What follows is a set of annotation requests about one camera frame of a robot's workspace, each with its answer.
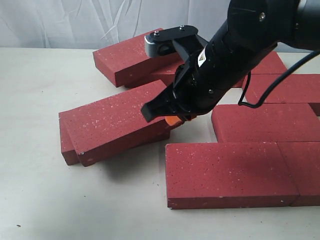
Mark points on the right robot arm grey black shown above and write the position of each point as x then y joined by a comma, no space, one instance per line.
305,35

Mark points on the white backdrop cloth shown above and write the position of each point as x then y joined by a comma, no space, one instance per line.
95,24

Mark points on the right wrist camera grey black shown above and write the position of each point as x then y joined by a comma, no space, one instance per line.
183,39

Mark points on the red brick edge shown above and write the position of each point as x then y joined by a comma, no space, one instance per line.
296,88
303,162

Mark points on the red brick under tilted one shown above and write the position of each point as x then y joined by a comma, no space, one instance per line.
165,74

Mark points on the large red brick front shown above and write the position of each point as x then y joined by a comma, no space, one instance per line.
227,175

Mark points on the red brick front right edge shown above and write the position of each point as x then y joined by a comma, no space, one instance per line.
303,162

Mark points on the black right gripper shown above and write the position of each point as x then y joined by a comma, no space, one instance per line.
251,31

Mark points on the red brick far right edge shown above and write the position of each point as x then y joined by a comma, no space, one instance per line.
296,88

